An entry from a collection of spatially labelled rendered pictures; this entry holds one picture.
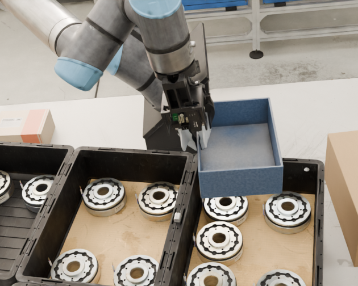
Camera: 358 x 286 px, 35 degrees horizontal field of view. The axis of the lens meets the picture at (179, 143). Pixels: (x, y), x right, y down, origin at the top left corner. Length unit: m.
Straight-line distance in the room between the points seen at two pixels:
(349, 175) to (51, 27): 0.77
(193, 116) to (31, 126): 0.92
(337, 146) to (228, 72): 1.80
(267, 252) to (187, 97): 0.46
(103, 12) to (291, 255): 0.66
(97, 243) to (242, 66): 2.07
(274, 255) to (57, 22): 0.66
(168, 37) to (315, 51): 2.52
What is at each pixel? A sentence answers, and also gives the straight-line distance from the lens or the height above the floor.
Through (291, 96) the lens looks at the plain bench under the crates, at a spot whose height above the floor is 0.70.
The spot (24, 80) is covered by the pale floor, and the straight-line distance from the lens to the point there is 3.47.
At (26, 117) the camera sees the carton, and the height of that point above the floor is 0.77.
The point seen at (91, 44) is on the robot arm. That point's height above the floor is 1.37.
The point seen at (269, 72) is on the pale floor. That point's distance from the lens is 3.21.
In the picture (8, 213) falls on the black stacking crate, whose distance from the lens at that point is 1.49.
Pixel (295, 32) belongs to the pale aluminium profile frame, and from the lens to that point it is 3.28.
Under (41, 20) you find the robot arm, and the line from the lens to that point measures 1.08.
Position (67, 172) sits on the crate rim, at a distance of 1.40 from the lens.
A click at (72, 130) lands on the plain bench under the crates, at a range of 1.87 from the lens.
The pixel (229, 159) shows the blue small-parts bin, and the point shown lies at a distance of 1.13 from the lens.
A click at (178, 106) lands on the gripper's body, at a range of 0.96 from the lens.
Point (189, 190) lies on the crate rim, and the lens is 1.28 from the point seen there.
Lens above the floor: 1.86
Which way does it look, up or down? 42 degrees down
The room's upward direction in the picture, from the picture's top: 8 degrees counter-clockwise
